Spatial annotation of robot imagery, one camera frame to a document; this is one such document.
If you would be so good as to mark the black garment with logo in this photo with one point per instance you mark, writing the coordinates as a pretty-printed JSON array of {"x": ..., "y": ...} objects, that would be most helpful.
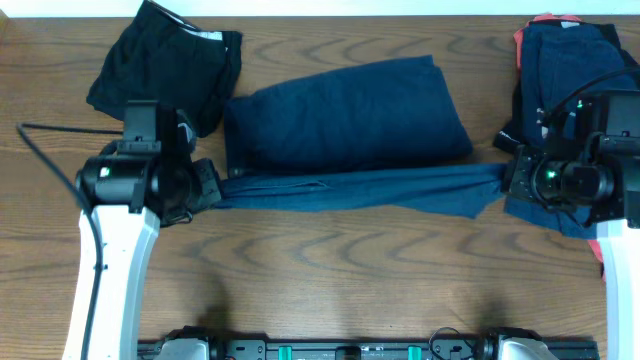
[{"x": 556, "y": 58}]

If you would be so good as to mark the folded black shorts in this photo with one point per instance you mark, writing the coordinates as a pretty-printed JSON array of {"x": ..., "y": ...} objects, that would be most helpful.
[{"x": 162, "y": 56}]

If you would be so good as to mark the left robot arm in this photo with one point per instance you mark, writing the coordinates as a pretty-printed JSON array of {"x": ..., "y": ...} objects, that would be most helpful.
[{"x": 143, "y": 182}]

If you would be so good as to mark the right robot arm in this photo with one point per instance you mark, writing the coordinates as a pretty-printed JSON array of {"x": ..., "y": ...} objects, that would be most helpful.
[{"x": 597, "y": 169}]

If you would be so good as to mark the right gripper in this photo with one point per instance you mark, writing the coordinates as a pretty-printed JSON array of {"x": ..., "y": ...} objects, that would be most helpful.
[{"x": 521, "y": 184}]

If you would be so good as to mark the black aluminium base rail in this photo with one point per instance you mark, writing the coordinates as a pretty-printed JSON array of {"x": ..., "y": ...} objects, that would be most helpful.
[{"x": 268, "y": 350}]

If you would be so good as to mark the red garment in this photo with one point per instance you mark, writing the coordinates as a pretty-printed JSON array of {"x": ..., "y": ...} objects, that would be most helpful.
[{"x": 536, "y": 214}]

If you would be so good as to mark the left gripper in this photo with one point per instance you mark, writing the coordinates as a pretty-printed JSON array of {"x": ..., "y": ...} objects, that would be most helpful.
[{"x": 205, "y": 170}]

